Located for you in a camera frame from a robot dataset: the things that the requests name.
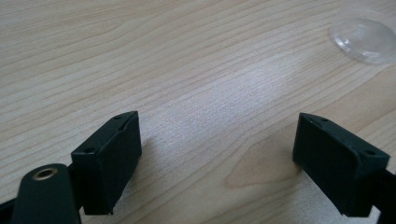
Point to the clear plastic dome lid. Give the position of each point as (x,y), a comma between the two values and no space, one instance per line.
(364,39)

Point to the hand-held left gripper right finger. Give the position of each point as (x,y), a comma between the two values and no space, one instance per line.
(336,161)

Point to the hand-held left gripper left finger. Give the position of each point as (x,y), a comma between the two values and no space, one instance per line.
(106,161)

